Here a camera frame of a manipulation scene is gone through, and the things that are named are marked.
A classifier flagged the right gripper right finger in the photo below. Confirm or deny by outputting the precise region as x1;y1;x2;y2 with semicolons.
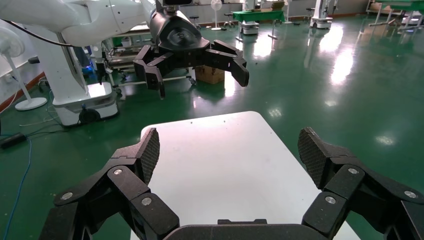
297;127;424;240

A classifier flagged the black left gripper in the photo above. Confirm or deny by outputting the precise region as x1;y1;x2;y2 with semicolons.
132;9;250;100

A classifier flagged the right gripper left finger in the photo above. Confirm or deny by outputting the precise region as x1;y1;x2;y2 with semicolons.
39;127;180;240

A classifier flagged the brown cardboard carton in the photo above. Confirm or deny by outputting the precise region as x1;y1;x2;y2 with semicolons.
194;65;226;85

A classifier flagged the wheeled metal trolley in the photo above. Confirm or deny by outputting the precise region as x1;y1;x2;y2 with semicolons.
105;23;196;89

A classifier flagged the white boxy machine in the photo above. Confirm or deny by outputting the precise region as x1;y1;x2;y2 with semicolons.
240;20;260;36

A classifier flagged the green cloth table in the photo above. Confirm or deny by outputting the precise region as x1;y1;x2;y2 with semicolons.
231;9;286;41

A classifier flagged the white robot torso base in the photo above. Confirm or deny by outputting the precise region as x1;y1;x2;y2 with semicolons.
28;31;120;128

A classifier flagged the black power brick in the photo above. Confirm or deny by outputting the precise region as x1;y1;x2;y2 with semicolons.
0;132;28;150

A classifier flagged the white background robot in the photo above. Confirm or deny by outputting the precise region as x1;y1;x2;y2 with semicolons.
309;0;334;30

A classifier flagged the white standing fan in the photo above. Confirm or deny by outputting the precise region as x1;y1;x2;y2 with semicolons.
0;26;48;112

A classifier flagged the green top metal table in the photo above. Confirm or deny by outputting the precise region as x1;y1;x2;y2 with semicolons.
368;0;424;32

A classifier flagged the small white pedestal fan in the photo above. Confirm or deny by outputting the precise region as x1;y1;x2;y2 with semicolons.
209;0;223;32

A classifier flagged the blue floor cable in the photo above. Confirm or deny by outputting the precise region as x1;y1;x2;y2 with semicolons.
2;137;33;240

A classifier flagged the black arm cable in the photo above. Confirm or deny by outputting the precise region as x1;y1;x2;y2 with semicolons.
0;19;75;48

